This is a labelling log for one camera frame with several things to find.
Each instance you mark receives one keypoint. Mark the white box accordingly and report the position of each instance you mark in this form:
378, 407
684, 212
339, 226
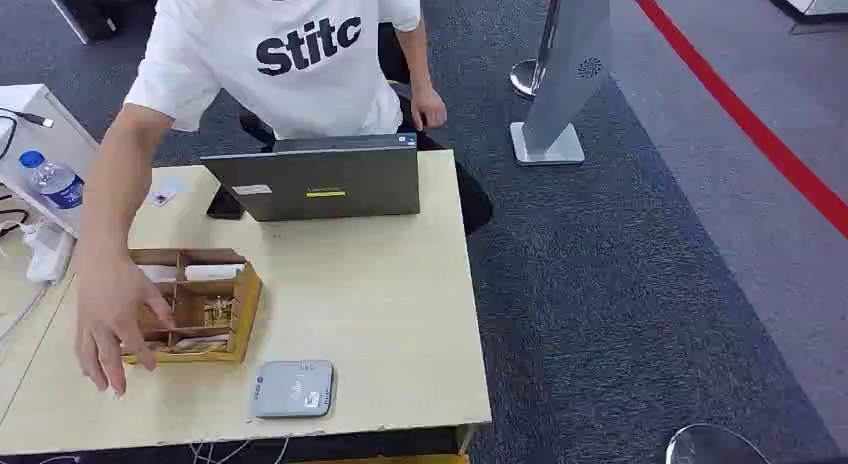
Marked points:
60, 140

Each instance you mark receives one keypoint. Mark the small black device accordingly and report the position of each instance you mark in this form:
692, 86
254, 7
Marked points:
224, 206

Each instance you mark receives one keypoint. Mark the person's right hand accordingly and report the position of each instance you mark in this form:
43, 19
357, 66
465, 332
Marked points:
109, 308

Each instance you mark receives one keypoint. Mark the chrome stanchion post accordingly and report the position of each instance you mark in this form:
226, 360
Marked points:
530, 77

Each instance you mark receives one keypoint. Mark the grey kiosk stand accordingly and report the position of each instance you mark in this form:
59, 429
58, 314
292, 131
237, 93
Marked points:
570, 70

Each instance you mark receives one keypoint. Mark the person's hand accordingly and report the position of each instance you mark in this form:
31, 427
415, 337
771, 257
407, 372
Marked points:
109, 308
428, 108

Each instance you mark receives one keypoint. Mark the grey card reader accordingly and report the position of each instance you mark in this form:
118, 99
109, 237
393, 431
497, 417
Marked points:
293, 389

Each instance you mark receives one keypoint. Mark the wooden compartment box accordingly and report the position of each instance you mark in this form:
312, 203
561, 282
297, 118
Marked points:
245, 308

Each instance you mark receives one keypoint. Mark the person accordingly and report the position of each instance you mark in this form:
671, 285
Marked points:
298, 77

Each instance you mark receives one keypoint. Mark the clear water bottle blue cap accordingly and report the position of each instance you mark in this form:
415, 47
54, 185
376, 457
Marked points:
56, 183

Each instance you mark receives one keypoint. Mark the white card stack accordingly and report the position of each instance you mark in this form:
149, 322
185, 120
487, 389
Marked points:
213, 272
159, 273

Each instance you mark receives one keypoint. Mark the round chrome base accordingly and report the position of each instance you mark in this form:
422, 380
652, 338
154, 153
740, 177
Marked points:
712, 446

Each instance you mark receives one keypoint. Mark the dark grey laptop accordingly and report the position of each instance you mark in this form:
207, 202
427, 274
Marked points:
331, 183

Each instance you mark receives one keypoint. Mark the person's left hand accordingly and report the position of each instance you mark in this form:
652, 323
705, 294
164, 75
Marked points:
428, 108

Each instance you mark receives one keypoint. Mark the gold metal clips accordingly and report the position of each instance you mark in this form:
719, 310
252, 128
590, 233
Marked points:
218, 312

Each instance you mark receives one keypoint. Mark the black case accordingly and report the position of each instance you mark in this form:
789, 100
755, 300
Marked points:
86, 10

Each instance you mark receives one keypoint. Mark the small white card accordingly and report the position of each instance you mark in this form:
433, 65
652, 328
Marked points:
166, 192

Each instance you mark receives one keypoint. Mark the printed card stack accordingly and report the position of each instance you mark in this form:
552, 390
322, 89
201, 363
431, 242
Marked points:
195, 345

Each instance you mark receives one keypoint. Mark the red barrier belt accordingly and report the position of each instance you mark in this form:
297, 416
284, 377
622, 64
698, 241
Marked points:
742, 113

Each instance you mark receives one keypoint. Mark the white power strip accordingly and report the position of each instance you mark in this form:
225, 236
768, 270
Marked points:
50, 252

